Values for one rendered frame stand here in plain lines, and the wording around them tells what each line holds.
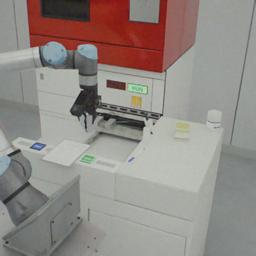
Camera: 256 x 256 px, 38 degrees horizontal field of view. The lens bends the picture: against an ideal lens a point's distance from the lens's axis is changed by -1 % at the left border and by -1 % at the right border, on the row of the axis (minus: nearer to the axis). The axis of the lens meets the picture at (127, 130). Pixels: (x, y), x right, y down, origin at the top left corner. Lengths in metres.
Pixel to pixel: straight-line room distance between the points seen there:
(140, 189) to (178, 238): 0.27
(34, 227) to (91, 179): 0.43
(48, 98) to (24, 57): 1.05
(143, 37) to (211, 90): 1.73
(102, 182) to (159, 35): 0.78
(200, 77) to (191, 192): 2.16
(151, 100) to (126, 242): 0.78
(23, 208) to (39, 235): 0.11
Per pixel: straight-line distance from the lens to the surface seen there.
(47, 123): 2.46
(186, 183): 1.52
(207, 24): 3.41
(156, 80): 2.01
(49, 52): 1.32
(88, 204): 1.72
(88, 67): 1.45
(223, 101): 3.56
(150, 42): 1.92
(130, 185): 1.56
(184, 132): 1.80
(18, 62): 1.36
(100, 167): 1.59
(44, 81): 2.35
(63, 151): 1.72
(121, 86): 2.09
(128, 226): 1.69
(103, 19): 1.99
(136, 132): 2.06
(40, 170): 1.76
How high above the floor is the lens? 1.82
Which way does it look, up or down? 27 degrees down
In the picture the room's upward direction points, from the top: 2 degrees clockwise
